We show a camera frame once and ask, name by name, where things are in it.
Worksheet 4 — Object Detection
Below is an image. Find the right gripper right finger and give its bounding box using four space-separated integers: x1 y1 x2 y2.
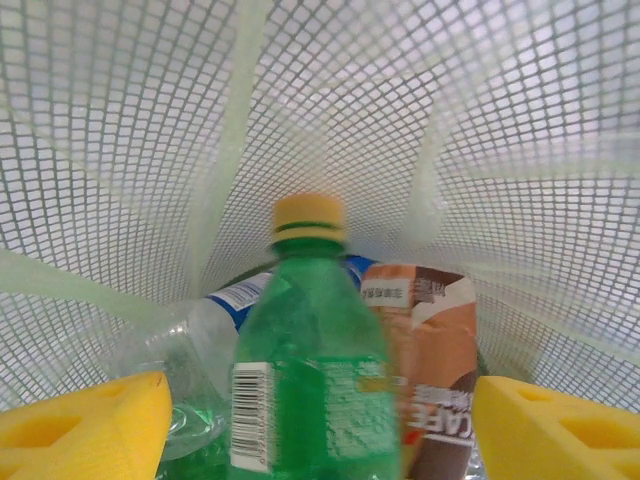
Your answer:
472 375 640 480

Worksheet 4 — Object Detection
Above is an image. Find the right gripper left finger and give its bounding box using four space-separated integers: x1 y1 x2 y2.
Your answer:
0 370 174 480

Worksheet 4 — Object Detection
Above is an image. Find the brown coffee carton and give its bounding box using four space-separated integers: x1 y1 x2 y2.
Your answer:
362 263 479 480

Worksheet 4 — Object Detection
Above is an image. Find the long blue label water bottle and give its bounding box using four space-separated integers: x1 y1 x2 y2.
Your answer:
107 254 381 461

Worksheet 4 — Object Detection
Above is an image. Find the small green soda bottle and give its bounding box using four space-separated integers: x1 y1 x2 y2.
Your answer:
230 192 404 480

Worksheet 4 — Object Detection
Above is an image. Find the grey mesh bin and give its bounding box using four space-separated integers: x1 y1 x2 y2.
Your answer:
0 0 640 480

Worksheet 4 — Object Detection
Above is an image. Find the green plastic bin liner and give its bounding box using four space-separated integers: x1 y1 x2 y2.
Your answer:
0 0 640 480

